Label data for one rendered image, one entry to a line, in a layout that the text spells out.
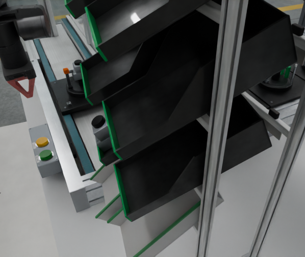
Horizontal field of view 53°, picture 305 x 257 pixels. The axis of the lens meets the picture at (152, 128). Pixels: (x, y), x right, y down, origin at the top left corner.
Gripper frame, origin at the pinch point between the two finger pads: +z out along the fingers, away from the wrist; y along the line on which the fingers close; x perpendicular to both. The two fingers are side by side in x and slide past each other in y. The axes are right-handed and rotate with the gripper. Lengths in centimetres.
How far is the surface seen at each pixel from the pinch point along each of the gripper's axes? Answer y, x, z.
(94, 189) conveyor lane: -11.5, -7.7, 30.9
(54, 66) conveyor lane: 74, -13, 32
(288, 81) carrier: 1, -94, 28
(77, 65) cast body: 37.3, -18.7, 15.6
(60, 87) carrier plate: 44, -10, 27
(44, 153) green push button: 6.5, 2.9, 26.4
